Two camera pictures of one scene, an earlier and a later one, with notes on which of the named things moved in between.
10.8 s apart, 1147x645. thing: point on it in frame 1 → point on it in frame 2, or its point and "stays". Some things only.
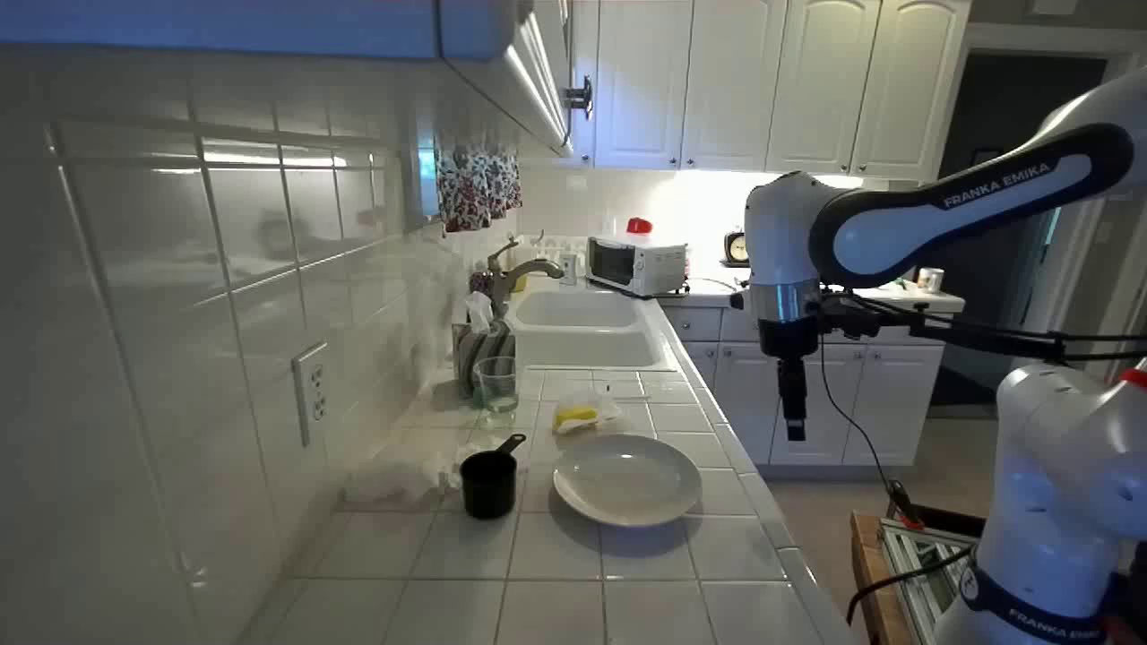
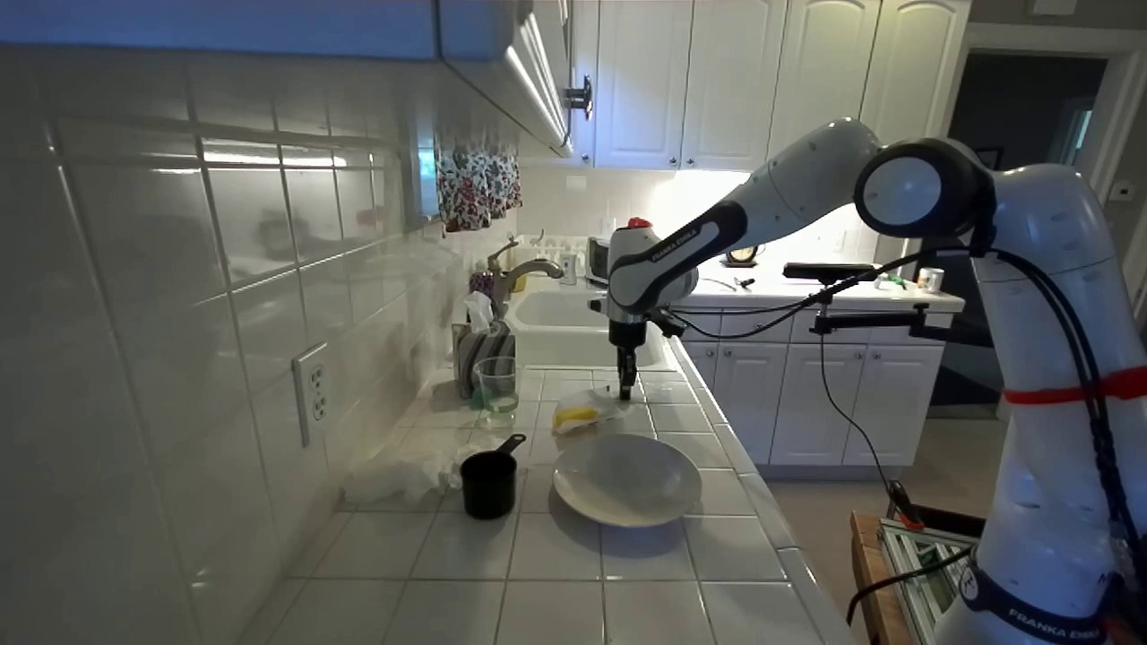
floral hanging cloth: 475,189 stays
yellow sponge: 575,418 stays
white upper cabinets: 838,88 stays
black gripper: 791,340 → 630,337
